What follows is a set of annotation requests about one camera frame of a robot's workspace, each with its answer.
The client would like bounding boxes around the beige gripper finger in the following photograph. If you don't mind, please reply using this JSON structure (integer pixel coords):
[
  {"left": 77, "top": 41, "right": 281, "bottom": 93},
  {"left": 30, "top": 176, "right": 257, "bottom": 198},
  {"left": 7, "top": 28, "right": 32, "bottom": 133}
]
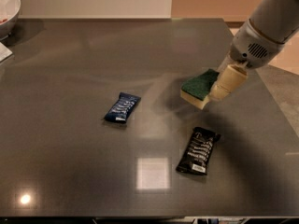
[
  {"left": 217, "top": 54, "right": 234, "bottom": 73},
  {"left": 208, "top": 64, "right": 248, "bottom": 101}
]

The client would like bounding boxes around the green and yellow sponge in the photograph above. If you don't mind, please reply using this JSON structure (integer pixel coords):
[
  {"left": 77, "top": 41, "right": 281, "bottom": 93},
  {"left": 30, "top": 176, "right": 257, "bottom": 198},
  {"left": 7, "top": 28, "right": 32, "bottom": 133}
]
[{"left": 180, "top": 69, "right": 219, "bottom": 109}]

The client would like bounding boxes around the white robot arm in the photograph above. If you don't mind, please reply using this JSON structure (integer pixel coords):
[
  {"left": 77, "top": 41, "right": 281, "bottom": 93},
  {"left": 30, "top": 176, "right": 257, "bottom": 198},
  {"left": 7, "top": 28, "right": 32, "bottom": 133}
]
[{"left": 208, "top": 0, "right": 299, "bottom": 101}]

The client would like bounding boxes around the black rxbar chocolate wrapper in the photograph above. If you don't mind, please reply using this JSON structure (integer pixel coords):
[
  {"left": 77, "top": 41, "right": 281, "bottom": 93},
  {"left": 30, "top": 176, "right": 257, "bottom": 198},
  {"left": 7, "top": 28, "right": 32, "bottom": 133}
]
[{"left": 176, "top": 127, "right": 221, "bottom": 175}]

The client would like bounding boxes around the blue snack bar wrapper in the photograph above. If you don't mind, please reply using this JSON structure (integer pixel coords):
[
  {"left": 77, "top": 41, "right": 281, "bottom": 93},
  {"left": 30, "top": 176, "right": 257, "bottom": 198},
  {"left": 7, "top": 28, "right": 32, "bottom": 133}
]
[{"left": 104, "top": 92, "right": 141, "bottom": 123}]

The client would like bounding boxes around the white paper sheet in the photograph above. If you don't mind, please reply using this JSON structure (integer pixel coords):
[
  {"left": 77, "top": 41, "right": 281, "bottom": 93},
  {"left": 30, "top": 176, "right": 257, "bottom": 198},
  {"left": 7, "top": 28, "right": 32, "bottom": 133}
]
[{"left": 0, "top": 42, "right": 13, "bottom": 63}]

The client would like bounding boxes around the white bowl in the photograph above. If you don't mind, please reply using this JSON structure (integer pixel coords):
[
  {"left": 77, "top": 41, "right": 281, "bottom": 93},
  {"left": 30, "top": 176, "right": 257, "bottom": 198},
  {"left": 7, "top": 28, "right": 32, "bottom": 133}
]
[{"left": 0, "top": 0, "right": 21, "bottom": 41}]

